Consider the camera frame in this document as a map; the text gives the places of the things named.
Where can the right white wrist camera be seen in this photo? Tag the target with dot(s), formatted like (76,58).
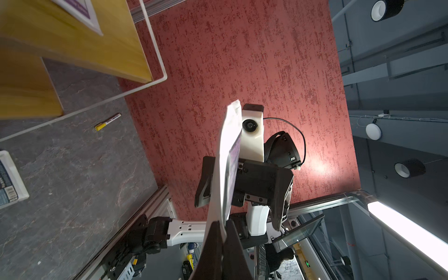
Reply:
(252,134)

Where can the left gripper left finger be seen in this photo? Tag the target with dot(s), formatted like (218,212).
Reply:
(209,266)

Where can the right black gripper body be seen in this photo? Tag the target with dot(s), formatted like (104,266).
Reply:
(255,182)

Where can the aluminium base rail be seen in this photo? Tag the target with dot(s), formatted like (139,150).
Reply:
(159,205)

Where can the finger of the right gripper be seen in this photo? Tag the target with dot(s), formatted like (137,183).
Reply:
(282,197)
(203,193)

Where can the white frame wooden shelf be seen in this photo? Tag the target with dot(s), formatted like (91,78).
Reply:
(46,30)

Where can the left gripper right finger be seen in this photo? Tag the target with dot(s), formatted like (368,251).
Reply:
(234,265)

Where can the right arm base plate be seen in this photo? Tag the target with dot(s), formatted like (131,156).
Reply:
(119,261)

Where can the purple coffee bag bottom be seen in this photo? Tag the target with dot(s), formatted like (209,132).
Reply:
(225,168)

